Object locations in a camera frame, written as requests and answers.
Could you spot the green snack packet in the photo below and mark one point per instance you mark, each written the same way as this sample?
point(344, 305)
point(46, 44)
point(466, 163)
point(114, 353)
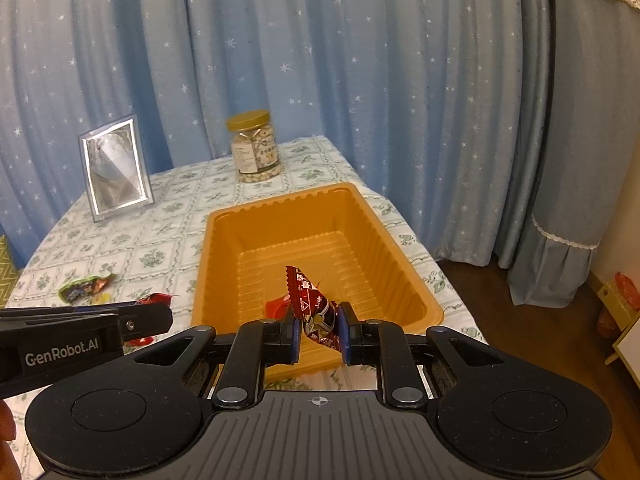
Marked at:
point(82, 287)

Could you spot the person's left hand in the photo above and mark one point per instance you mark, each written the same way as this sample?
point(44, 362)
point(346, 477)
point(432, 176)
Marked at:
point(7, 450)

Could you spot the small yellow white furniture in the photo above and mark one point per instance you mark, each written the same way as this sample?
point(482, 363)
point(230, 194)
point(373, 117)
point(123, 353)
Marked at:
point(622, 325)

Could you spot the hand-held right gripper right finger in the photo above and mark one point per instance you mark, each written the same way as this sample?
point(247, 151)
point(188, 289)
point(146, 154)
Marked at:
point(346, 335)

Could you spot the blue star-print curtain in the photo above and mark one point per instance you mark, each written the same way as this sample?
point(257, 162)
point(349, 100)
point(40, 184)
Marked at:
point(300, 50)

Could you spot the large red snack packet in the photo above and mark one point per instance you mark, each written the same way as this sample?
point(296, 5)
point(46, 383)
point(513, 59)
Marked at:
point(156, 298)

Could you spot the silver picture frame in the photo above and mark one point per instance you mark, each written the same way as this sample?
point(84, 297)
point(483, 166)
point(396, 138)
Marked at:
point(112, 170)

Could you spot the dark red candy packet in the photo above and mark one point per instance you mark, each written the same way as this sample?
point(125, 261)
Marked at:
point(315, 310)

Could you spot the clear jar of nuts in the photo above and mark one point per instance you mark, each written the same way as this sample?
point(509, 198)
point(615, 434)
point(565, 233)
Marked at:
point(255, 152)

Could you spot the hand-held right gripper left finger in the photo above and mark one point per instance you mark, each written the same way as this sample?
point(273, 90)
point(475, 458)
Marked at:
point(292, 332)

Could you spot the grey-blue lace-trimmed cloth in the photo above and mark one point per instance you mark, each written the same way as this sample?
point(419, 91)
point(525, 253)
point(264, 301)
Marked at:
point(575, 135)

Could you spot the red bag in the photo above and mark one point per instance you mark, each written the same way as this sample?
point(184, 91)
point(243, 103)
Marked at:
point(629, 290)

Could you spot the floral checked tablecloth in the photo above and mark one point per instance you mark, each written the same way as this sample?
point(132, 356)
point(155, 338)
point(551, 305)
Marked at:
point(165, 240)

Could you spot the orange plastic tray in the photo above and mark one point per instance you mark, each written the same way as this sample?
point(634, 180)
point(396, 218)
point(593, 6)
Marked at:
point(310, 225)

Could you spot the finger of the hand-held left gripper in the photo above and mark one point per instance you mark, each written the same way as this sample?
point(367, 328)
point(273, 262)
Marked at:
point(60, 312)
point(147, 320)

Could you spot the green zigzag pillow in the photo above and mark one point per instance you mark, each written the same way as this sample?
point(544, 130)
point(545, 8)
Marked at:
point(7, 270)

